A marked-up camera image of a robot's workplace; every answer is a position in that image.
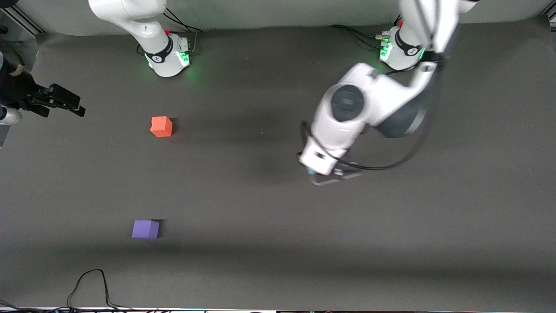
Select orange foam block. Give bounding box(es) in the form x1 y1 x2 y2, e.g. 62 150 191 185
150 116 173 138

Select purple foam block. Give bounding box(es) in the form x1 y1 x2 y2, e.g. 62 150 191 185
132 220 160 240

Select dark grey table mat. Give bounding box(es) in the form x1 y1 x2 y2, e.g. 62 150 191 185
0 15 556 312

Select black left arm wrist cable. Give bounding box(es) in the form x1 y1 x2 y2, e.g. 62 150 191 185
299 52 441 171

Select aluminium frame rail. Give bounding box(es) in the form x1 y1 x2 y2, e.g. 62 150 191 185
0 7 46 36

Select black left arm base cables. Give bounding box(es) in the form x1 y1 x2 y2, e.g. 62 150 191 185
327 9 407 50

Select black looped cable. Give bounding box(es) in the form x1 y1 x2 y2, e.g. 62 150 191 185
66 269 131 312

